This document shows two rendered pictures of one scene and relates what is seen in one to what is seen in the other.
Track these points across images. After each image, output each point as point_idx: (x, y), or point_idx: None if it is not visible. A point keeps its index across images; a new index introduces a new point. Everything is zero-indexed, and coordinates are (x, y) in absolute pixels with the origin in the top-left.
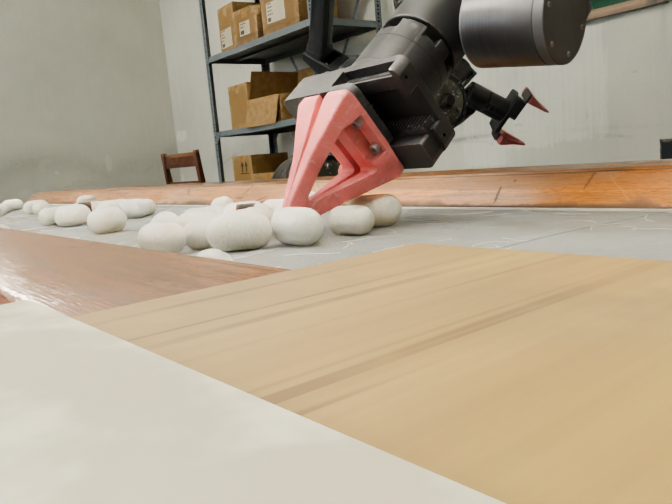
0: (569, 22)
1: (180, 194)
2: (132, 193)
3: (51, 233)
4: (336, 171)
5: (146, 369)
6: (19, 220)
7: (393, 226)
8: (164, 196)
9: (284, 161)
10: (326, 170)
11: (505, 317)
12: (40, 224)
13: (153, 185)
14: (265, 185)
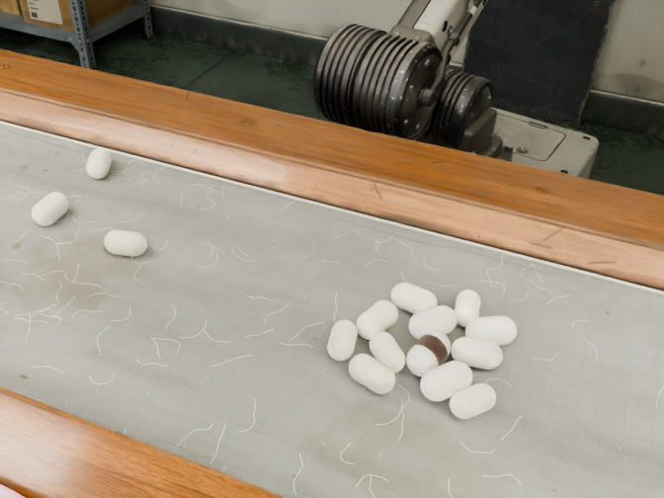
0: None
1: (354, 190)
2: (179, 142)
3: (551, 484)
4: (430, 67)
5: None
6: (147, 299)
7: None
8: (302, 181)
9: (331, 37)
10: (423, 70)
11: None
12: (321, 367)
13: (138, 86)
14: (595, 236)
